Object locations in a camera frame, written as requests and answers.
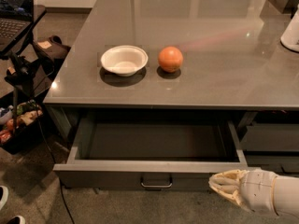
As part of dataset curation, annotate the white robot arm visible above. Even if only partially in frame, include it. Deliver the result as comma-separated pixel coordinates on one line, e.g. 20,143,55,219
208,169,299,220

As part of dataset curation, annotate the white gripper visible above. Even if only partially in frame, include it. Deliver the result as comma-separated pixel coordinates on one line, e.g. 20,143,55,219
208,169,278,217

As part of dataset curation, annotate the white bowl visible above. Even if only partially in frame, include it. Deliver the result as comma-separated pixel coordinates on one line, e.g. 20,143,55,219
100,45,149,77

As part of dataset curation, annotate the black bin of snacks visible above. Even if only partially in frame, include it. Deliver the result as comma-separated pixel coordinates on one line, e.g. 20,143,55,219
0,100,44,154

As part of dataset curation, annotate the grey top drawer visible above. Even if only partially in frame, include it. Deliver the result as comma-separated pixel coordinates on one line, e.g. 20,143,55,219
54,109,249,190

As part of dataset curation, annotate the grey drawer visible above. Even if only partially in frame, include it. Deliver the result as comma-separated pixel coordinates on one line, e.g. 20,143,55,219
54,109,249,190
240,124,299,152
246,155,299,177

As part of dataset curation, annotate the orange ball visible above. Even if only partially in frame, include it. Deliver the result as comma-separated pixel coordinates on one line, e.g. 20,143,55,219
158,47,183,73

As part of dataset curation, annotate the grey right bottom drawer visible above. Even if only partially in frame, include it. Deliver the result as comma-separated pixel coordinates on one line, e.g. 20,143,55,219
246,155,299,177

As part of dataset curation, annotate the black bag with label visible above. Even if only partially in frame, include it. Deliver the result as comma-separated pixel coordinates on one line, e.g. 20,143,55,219
33,35,71,66

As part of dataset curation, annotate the black laptop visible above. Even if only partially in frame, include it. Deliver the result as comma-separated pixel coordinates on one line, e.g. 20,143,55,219
0,0,34,52

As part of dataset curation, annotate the grey right upper drawer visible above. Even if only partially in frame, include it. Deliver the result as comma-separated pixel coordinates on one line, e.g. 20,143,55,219
240,124,299,152

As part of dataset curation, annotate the black floor cable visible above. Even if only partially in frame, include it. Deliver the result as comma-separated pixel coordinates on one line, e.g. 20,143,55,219
36,119,77,224

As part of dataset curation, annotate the black white shoe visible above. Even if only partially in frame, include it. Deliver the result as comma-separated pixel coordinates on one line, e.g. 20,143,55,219
0,186,8,210
7,216,26,224

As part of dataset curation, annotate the metal top drawer handle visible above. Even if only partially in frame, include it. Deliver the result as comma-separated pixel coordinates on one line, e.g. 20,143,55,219
140,178,173,189

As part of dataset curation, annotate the black white right shoe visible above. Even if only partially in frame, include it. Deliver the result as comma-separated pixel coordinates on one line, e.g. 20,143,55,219
7,216,26,224

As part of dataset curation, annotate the black white left shoe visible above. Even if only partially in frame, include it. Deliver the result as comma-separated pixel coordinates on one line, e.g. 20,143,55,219
0,186,8,210

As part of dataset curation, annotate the black laptop stand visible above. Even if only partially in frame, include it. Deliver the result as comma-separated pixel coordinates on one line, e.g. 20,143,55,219
0,5,46,131

